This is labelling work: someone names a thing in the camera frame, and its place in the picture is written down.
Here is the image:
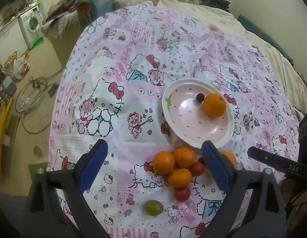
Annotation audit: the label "small mandarin orange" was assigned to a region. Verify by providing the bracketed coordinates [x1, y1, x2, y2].
[167, 168, 193, 189]
[153, 151, 176, 175]
[173, 147, 196, 168]

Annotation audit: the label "red cherry tomato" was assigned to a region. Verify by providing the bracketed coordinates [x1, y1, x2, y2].
[174, 187, 191, 202]
[189, 162, 206, 178]

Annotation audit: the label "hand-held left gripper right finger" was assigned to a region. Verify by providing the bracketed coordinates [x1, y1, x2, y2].
[200, 140, 288, 238]

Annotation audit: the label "large orange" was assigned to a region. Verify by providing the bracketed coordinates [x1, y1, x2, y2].
[203, 92, 227, 118]
[219, 151, 237, 165]

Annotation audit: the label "white and red plastic bag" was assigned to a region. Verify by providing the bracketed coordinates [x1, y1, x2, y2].
[13, 56, 30, 80]

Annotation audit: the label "white washing machine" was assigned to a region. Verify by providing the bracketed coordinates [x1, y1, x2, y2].
[18, 5, 45, 50]

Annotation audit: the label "green grape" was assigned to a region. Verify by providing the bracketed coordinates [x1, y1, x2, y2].
[143, 200, 164, 216]

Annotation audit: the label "grey box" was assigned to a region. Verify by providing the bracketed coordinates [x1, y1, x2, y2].
[2, 76, 17, 96]

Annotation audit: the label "pink strawberry-print bowl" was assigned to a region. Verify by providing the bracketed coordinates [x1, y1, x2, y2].
[161, 79, 235, 149]

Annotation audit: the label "grey plush fabric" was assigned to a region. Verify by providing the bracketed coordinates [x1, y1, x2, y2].
[292, 107, 305, 126]

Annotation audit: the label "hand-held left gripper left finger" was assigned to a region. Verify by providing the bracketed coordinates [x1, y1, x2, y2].
[22, 139, 109, 238]

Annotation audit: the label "coiled hose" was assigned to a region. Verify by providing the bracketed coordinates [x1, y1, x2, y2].
[20, 76, 63, 135]

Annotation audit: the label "clear plastic basin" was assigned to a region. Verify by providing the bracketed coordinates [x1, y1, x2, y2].
[15, 79, 57, 113]

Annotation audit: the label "person's right hand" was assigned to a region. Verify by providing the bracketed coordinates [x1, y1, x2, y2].
[278, 178, 307, 219]

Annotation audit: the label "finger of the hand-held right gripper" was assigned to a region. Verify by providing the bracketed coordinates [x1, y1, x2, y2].
[248, 146, 307, 179]

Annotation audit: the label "green basin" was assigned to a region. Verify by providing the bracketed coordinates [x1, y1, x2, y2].
[28, 37, 44, 50]

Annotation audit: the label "pink cartoon printed blanket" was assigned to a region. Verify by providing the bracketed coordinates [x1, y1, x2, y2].
[48, 4, 300, 238]

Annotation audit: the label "teal mat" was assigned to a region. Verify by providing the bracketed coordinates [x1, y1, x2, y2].
[238, 13, 295, 66]

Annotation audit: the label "pile of clothes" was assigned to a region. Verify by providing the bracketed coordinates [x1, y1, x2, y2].
[41, 0, 119, 39]

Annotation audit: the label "yellow board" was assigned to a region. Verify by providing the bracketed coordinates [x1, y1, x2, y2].
[0, 97, 15, 179]

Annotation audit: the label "white cabinet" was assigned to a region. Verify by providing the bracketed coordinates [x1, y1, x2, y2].
[0, 17, 29, 61]

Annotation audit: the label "dark folded clothes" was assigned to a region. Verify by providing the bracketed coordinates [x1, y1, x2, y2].
[184, 0, 230, 12]

